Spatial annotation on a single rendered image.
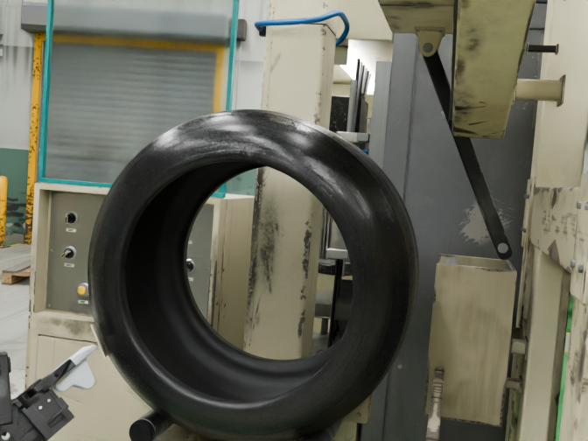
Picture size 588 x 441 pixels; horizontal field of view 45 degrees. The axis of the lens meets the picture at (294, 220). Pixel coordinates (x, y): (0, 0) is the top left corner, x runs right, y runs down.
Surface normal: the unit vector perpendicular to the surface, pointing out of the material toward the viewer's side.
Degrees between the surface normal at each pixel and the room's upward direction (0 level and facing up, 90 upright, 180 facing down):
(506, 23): 162
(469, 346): 90
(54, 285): 90
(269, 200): 90
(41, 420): 70
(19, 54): 90
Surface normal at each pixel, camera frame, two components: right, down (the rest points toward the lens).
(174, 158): -0.30, -0.12
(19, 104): -0.08, 0.06
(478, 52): -0.14, 0.96
